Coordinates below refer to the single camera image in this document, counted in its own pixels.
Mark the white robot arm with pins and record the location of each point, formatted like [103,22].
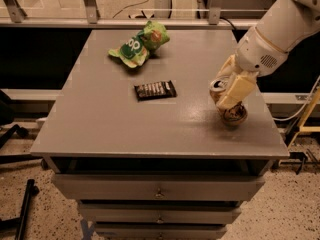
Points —
[287,23]

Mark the green chip bag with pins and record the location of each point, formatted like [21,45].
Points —
[137,50]

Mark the black candy bar wrapper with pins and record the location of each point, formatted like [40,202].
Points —
[156,90]

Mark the yellow metal stand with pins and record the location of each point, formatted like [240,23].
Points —
[298,127]

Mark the grey drawer cabinet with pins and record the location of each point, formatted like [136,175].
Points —
[161,169]

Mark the grey metal railing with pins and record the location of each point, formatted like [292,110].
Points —
[126,14]

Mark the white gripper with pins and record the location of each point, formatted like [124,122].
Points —
[258,54]

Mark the orange soda can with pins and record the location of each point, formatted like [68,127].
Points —
[231,117]

